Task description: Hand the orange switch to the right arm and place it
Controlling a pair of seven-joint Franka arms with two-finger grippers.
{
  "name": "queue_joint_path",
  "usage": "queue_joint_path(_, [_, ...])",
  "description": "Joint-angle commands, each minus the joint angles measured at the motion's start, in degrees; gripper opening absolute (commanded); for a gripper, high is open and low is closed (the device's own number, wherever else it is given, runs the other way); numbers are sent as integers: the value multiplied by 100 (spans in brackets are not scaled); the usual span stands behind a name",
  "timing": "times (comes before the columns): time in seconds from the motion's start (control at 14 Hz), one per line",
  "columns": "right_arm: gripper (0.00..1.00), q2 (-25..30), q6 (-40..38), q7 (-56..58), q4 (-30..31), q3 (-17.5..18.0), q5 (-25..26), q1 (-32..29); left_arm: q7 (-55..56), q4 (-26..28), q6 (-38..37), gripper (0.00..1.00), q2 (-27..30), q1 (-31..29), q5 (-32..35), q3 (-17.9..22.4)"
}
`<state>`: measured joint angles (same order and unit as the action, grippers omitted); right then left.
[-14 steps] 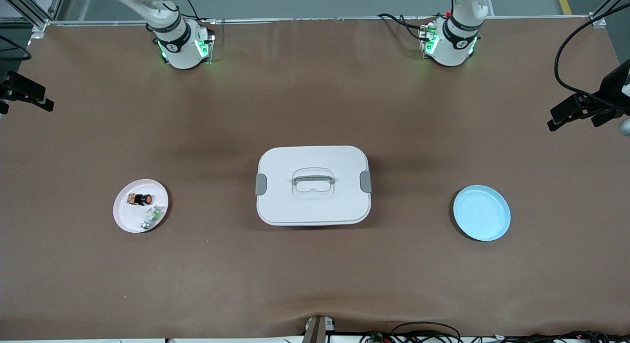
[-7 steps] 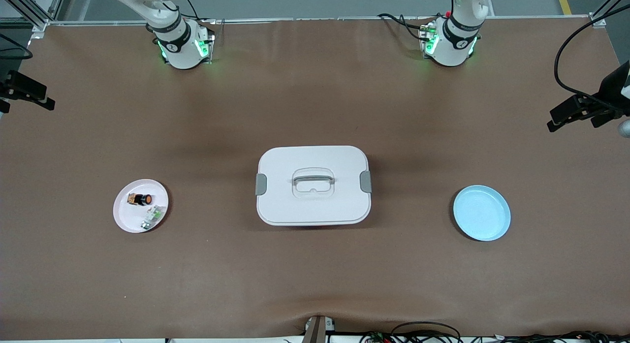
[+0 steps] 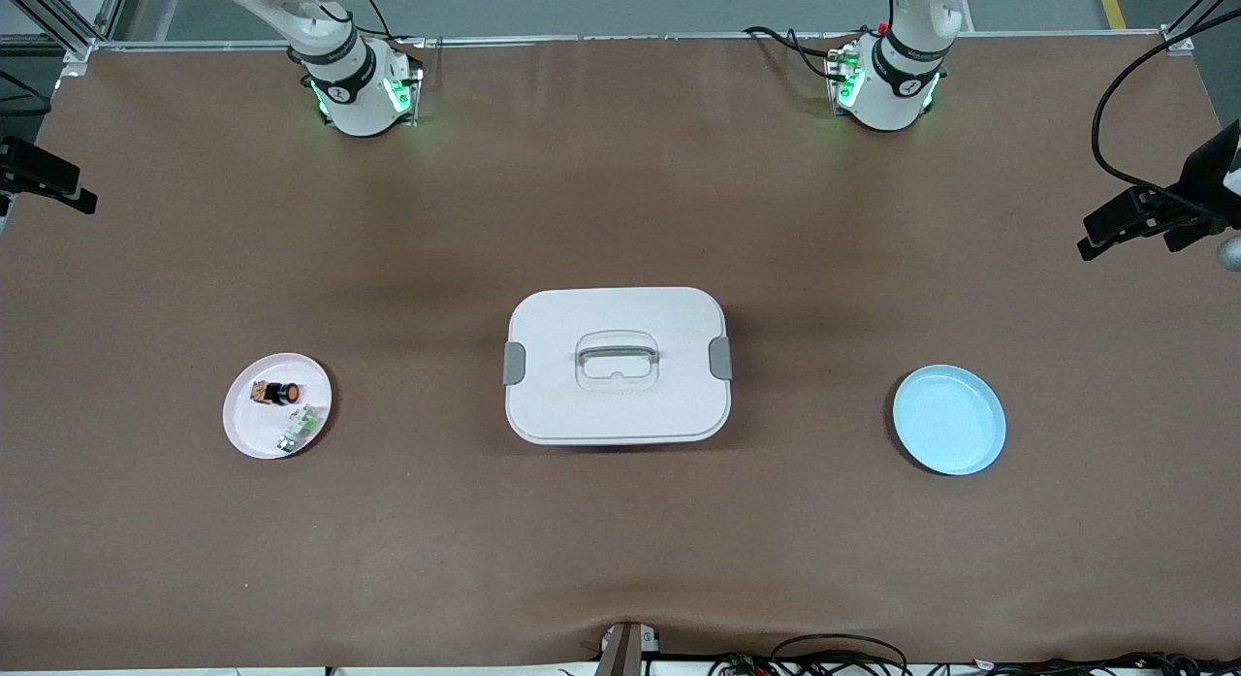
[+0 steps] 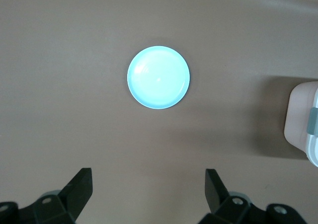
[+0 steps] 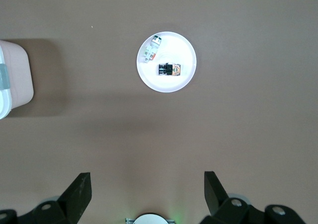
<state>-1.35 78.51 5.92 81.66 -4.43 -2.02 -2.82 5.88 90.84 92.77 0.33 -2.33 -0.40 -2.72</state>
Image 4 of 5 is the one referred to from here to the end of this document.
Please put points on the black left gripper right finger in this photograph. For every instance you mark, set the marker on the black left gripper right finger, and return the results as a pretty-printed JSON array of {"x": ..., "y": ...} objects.
[{"x": 218, "y": 199}]

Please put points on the light blue round plate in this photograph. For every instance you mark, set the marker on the light blue round plate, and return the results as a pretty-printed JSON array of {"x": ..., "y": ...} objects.
[{"x": 159, "y": 77}]

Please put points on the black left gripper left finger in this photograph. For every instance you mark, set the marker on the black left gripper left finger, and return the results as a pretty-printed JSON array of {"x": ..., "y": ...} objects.
[{"x": 74, "y": 199}]

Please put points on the brown table mat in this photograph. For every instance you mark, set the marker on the brown table mat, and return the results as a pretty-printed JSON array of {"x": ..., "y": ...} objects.
[{"x": 74, "y": 85}]

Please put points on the white lidded storage box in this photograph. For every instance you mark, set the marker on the white lidded storage box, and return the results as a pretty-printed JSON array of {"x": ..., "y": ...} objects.
[{"x": 298, "y": 119}]

